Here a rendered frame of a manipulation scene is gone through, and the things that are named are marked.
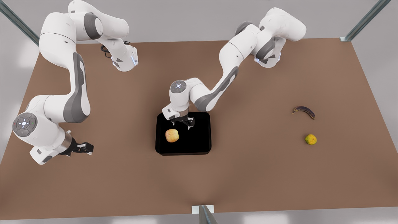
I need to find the black cable loop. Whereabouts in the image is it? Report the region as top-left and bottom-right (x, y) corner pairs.
(100, 40), (131, 58)

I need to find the silver frame post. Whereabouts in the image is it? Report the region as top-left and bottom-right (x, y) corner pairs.
(0, 0), (40, 47)
(192, 205), (218, 224)
(340, 0), (392, 42)

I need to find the black square tray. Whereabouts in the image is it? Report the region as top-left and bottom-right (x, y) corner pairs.
(155, 112), (212, 156)

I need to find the dark overripe banana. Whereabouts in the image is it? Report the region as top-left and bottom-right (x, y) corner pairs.
(292, 106), (316, 120)

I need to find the yellow-red apple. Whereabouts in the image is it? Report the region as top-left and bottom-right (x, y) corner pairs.
(165, 129), (180, 143)

